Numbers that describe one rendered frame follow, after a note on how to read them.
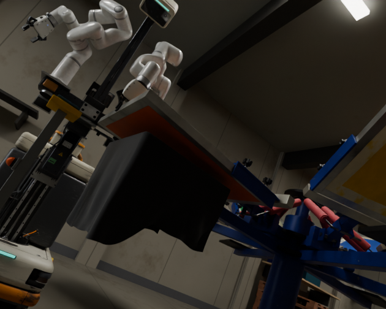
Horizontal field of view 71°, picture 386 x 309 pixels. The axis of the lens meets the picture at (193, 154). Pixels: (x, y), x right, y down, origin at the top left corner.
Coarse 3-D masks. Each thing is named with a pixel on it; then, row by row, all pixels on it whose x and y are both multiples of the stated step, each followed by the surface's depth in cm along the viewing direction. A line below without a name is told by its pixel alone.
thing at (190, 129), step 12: (144, 96) 95; (156, 96) 97; (120, 108) 117; (132, 108) 107; (156, 108) 98; (168, 108) 100; (108, 120) 131; (168, 120) 102; (180, 120) 102; (180, 132) 106; (192, 132) 105; (204, 144) 108; (216, 156) 111; (228, 168) 115; (252, 204) 138; (264, 204) 130
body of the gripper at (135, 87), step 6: (132, 84) 121; (138, 84) 123; (144, 84) 123; (126, 90) 120; (132, 90) 121; (138, 90) 123; (144, 90) 124; (126, 96) 120; (132, 96) 121; (126, 102) 124
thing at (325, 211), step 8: (296, 200) 176; (304, 200) 178; (264, 208) 175; (272, 208) 162; (280, 208) 165; (288, 208) 170; (312, 208) 162; (328, 208) 174; (320, 216) 150; (328, 216) 149; (336, 216) 160; (328, 224) 188; (352, 240) 177; (360, 248) 173; (368, 248) 162
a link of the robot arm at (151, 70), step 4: (148, 64) 127; (152, 64) 126; (156, 64) 127; (144, 68) 126; (148, 68) 125; (152, 68) 126; (156, 68) 127; (140, 72) 125; (144, 72) 124; (148, 72) 125; (152, 72) 126; (156, 72) 128; (144, 76) 124; (148, 76) 124; (152, 76) 126; (156, 76) 129; (152, 80) 126; (156, 80) 137; (152, 84) 135
